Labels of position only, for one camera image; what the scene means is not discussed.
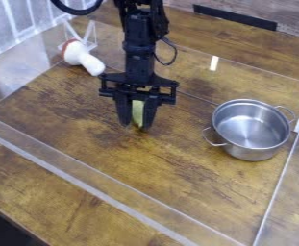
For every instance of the small steel pot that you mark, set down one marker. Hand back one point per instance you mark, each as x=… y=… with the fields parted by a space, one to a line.
x=249 y=128

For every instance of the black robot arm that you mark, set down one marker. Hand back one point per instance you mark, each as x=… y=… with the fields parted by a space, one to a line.
x=145 y=25

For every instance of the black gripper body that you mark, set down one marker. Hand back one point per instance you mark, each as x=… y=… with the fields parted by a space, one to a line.
x=138 y=84

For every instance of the green handled metal spoon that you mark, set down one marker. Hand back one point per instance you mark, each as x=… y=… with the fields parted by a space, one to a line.
x=138 y=110

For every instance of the clear acrylic triangle bracket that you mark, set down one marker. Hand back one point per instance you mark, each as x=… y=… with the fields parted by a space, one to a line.
x=84 y=34

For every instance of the white mushroom toy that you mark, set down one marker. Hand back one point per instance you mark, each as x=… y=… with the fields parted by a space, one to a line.
x=77 y=55

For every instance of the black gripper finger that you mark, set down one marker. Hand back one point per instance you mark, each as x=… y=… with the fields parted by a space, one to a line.
x=124 y=108
x=149 y=112

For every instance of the black strip on table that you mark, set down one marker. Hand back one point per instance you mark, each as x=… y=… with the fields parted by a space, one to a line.
x=236 y=17

